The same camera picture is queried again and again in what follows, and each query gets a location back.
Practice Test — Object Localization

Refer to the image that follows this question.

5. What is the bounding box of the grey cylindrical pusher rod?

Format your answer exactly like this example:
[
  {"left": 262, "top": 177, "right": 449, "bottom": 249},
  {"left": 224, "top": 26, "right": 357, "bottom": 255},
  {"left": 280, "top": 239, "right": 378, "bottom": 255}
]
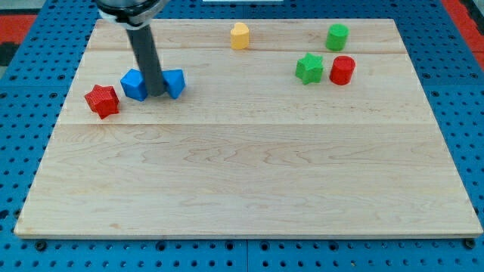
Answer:
[{"left": 127, "top": 25, "right": 166, "bottom": 97}]

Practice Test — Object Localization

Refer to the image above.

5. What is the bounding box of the yellow heart block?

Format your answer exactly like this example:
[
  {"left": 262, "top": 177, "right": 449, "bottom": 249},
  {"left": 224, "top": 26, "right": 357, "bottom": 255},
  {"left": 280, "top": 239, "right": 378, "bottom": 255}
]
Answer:
[{"left": 230, "top": 22, "right": 250, "bottom": 50}]

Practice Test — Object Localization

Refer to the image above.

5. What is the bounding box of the red cylinder block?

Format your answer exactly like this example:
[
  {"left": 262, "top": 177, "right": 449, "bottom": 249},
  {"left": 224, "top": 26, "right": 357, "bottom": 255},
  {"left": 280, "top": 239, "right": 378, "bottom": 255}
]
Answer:
[{"left": 330, "top": 56, "right": 356, "bottom": 85}]

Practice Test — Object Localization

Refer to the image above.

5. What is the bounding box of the green cylinder block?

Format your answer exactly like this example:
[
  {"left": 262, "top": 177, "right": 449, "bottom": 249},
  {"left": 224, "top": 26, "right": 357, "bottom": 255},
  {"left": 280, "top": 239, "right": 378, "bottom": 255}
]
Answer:
[{"left": 325, "top": 23, "right": 349, "bottom": 51}]

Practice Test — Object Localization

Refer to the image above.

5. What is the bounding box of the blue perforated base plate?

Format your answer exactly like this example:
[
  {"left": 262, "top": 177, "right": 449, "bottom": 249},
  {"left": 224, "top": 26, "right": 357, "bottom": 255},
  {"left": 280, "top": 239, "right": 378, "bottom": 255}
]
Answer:
[{"left": 1, "top": 0, "right": 483, "bottom": 271}]

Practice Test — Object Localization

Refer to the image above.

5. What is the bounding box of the light wooden board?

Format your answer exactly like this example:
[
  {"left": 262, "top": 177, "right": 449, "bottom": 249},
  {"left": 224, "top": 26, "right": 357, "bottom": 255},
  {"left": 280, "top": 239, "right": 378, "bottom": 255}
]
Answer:
[{"left": 14, "top": 19, "right": 482, "bottom": 240}]

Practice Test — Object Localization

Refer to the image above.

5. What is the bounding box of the blue cube block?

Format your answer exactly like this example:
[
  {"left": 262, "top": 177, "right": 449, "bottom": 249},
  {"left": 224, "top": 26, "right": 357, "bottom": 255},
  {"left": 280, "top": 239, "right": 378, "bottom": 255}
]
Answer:
[{"left": 120, "top": 69, "right": 147, "bottom": 101}]

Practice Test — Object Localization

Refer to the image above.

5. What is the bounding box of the black robot arm flange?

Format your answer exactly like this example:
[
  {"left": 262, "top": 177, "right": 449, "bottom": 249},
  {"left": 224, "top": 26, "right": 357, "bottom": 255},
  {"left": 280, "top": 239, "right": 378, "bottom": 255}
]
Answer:
[{"left": 95, "top": 0, "right": 169, "bottom": 30}]

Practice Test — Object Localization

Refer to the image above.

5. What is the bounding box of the blue triangle block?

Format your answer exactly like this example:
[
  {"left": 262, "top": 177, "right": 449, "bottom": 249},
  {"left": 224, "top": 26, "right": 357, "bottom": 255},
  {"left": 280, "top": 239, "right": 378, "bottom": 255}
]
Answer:
[{"left": 162, "top": 70, "right": 185, "bottom": 99}]

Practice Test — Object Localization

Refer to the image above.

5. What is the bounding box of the green star block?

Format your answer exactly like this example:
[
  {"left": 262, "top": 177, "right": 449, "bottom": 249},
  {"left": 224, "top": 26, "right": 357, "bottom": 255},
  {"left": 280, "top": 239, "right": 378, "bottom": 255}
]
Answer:
[{"left": 295, "top": 53, "right": 324, "bottom": 85}]

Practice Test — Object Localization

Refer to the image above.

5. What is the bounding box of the red star block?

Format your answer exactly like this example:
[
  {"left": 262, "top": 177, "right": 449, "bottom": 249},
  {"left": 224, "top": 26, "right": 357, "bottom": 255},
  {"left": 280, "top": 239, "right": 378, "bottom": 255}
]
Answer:
[{"left": 84, "top": 85, "right": 119, "bottom": 119}]

